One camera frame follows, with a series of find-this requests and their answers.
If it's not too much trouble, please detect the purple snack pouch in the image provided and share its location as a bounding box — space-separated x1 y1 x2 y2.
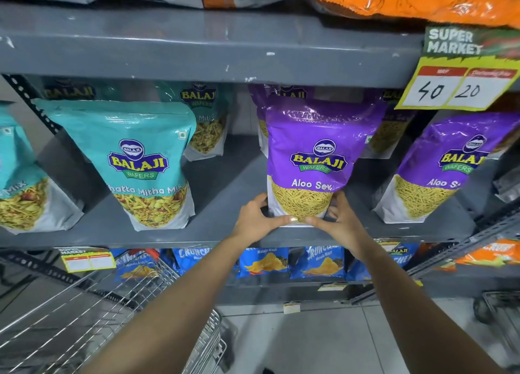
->
266 101 387 224
361 89 420 160
248 83 310 159
372 112 520 224

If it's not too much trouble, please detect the small orange chip packet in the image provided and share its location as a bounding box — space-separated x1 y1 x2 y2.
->
454 239 520 269

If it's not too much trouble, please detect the person's right hand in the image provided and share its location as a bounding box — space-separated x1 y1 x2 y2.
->
304 191 373 261

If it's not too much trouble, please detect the large yellow price sign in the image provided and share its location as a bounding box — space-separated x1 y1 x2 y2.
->
394 24 520 113

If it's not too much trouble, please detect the grey metal shelf rack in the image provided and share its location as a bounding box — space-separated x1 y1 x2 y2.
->
0 0 520 305

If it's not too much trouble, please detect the metal wire shopping cart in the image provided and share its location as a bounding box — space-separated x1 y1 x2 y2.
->
0 249 229 374

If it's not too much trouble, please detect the person's right forearm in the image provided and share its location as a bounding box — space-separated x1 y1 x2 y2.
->
352 242 506 374

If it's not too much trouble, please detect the row of blue chip packets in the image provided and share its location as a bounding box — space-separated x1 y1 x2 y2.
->
110 243 421 283

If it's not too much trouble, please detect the person's left hand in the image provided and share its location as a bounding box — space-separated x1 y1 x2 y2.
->
232 193 300 248

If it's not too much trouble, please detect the small yellow price label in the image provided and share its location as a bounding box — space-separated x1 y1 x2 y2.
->
60 246 117 274

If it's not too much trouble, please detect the grey slotted angle rack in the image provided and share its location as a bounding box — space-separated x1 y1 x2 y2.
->
350 207 520 306

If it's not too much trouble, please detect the dark wire basket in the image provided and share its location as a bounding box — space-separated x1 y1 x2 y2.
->
472 290 520 364

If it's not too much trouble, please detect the teal snack pouch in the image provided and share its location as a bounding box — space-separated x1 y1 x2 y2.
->
158 81 235 162
40 76 99 102
32 99 198 232
0 102 85 236

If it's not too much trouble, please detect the person's left forearm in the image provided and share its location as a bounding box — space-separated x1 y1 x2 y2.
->
91 233 256 374

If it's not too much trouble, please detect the silver foil packet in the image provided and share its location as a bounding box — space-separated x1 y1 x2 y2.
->
493 168 520 204

